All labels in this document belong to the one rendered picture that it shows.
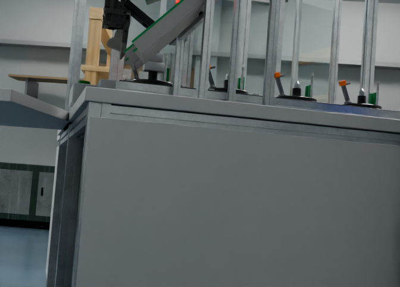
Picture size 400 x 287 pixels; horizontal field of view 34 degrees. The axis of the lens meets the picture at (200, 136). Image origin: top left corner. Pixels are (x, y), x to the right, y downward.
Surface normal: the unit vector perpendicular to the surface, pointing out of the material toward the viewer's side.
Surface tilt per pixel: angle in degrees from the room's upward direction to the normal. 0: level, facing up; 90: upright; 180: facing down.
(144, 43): 90
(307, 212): 90
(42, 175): 90
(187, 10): 90
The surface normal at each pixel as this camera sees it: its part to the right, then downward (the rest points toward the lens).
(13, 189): -0.07, -0.07
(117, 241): 0.25, -0.04
